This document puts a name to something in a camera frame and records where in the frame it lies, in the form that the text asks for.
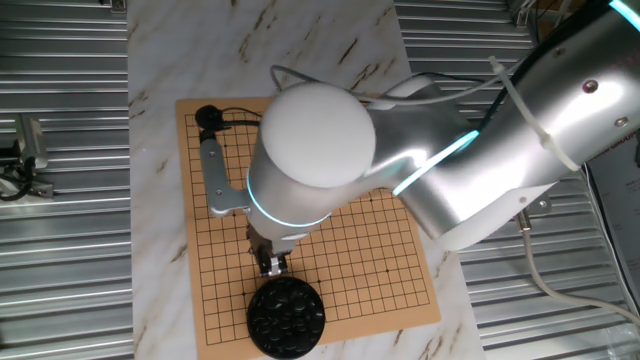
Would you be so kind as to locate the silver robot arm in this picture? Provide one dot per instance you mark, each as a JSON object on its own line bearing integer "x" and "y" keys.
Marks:
{"x": 320, "y": 135}

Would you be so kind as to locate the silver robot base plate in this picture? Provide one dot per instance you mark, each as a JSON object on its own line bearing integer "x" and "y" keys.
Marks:
{"x": 544, "y": 204}

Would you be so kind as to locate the grey printed board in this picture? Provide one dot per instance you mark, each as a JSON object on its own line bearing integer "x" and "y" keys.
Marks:
{"x": 620, "y": 200}

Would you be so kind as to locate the pile of black go stones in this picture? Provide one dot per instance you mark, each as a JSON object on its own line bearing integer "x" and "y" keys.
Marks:
{"x": 285, "y": 315}

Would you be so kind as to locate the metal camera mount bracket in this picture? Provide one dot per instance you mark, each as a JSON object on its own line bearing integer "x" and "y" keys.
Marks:
{"x": 42, "y": 190}

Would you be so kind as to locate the black round stone bowl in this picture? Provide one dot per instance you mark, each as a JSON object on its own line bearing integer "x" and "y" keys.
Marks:
{"x": 285, "y": 355}

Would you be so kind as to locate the small metal corner bracket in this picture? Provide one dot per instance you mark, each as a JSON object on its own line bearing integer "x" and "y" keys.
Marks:
{"x": 522, "y": 17}
{"x": 117, "y": 5}

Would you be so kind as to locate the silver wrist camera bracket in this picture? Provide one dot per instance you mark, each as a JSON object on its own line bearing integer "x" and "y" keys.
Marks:
{"x": 215, "y": 175}

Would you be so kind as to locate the silver depth camera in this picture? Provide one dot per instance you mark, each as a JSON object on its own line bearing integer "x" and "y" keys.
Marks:
{"x": 31, "y": 142}

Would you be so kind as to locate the tan go board mat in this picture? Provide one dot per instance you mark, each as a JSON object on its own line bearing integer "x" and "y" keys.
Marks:
{"x": 375, "y": 275}

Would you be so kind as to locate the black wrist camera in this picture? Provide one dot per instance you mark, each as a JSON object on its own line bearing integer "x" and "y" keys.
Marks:
{"x": 207, "y": 116}

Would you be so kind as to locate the white marble pattern sheet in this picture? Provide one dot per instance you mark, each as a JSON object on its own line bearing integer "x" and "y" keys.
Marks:
{"x": 250, "y": 50}

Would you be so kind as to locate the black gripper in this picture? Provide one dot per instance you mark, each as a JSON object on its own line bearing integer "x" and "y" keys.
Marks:
{"x": 265, "y": 245}

